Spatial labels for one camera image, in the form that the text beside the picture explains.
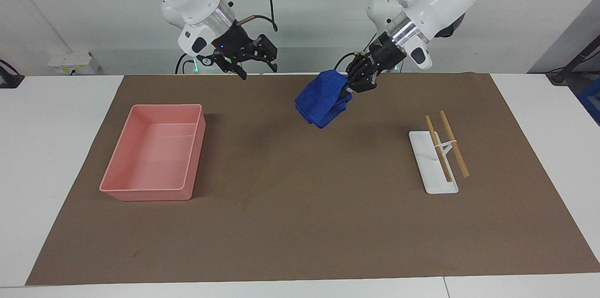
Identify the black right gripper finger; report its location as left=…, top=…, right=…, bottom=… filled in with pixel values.
left=216, top=56, right=248, bottom=80
left=250, top=34, right=278, bottom=73

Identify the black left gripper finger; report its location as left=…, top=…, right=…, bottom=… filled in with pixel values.
left=349, top=75, right=378, bottom=94
left=348, top=54, right=376, bottom=79

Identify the blue microfibre towel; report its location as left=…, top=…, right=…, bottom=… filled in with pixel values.
left=295, top=69, right=353, bottom=129

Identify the white towel rack base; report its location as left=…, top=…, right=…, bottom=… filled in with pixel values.
left=409, top=130, right=459, bottom=194

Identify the wooden dowel rod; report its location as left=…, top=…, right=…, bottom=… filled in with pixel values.
left=425, top=115, right=453, bottom=183
left=439, top=111, right=470, bottom=178

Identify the pink plastic bin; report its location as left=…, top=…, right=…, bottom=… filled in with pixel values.
left=99, top=104, right=206, bottom=201

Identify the brown table mat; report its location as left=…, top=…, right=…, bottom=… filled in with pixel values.
left=26, top=72, right=600, bottom=286

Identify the black metal stand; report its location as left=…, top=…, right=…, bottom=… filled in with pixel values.
left=546, top=36, right=600, bottom=86

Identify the blue crate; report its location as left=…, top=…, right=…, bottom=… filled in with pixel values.
left=577, top=78, right=600, bottom=126

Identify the white wall socket box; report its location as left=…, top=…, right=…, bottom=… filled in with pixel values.
left=48, top=52, right=100, bottom=75

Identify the black clamp mount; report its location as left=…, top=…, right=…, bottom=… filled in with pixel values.
left=0, top=59, right=25, bottom=89

